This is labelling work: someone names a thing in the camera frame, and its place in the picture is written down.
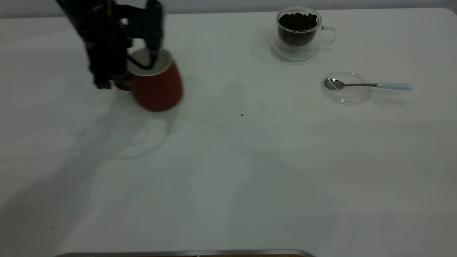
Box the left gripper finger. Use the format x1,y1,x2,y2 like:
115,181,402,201
111,71,131,85
94,74,112,90

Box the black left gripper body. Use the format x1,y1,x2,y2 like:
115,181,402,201
85,4,131,76

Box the red ceramic mug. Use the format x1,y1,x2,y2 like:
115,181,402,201
116,47,184,112

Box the metal spoon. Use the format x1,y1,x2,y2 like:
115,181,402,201
323,79,415,91

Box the dark coffee beans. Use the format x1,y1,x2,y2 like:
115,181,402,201
278,13,318,47

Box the grey metal edge strip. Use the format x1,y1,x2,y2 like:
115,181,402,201
54,249,316,257

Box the clear glass saucer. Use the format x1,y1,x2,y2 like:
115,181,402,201
322,70,373,106

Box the black left camera cable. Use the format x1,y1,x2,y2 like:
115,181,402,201
127,48,159,71

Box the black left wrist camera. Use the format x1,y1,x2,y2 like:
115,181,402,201
121,0,165,51

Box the clear glass cup with handle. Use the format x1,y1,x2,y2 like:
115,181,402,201
271,6,336,62

